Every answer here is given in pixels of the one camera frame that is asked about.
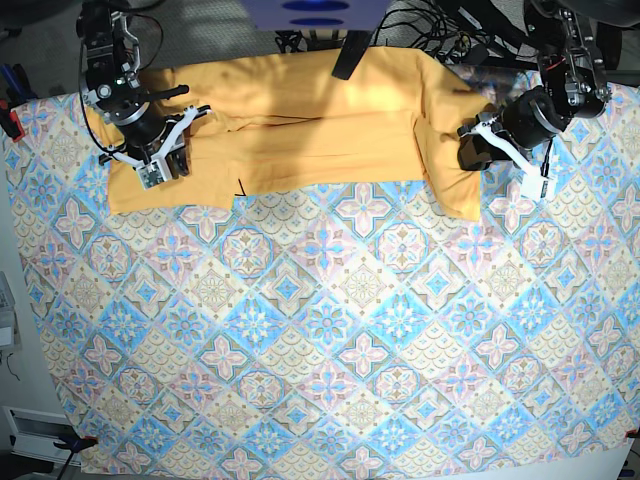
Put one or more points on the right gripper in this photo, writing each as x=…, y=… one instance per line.
x=154, y=143

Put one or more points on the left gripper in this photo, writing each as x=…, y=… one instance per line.
x=511, y=134

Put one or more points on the yellow T-shirt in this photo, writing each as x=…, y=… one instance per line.
x=282, y=122

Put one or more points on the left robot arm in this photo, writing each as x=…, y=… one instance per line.
x=573, y=86

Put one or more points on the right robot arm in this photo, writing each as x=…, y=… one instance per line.
x=110, y=59

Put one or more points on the black clamp at table edge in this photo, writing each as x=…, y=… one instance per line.
x=352, y=51

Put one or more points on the red black clamp left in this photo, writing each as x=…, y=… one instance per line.
x=10, y=122

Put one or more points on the patterned blue tile tablecloth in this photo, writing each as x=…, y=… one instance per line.
x=341, y=331

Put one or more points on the orange black clamp bottom left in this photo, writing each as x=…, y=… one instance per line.
x=75, y=444

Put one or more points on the orange clamp right edge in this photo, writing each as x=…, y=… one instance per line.
x=634, y=434

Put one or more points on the purple base camera mount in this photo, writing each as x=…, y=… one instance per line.
x=280, y=15

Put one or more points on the white aluminium rail box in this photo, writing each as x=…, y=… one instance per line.
x=33, y=434

